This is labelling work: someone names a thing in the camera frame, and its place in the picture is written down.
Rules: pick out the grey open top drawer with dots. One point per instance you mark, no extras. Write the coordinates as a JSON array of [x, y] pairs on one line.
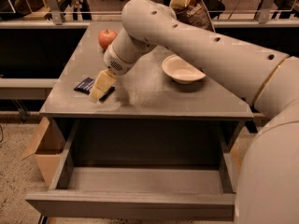
[[144, 169]]

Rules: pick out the metal railing with posts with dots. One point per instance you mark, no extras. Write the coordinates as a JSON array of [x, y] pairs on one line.
[[222, 12]]

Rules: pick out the grey cabinet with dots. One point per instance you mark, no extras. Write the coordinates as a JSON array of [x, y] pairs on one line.
[[146, 100]]

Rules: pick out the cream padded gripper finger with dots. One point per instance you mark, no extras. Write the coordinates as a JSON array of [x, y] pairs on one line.
[[104, 81]]

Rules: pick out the white paper bowl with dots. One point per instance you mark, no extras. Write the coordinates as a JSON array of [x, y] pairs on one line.
[[181, 71]]

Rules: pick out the cardboard box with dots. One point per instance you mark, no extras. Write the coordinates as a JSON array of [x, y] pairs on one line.
[[46, 145]]

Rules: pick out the dark blue rxbar wrapper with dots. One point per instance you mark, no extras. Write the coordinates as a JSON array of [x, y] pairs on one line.
[[86, 85]]

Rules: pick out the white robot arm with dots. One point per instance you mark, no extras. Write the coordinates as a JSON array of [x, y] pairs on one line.
[[268, 186]]

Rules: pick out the brown chip bag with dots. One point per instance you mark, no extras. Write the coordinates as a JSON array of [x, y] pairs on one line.
[[193, 12]]

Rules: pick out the red apple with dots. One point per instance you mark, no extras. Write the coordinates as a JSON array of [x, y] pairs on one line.
[[106, 37]]

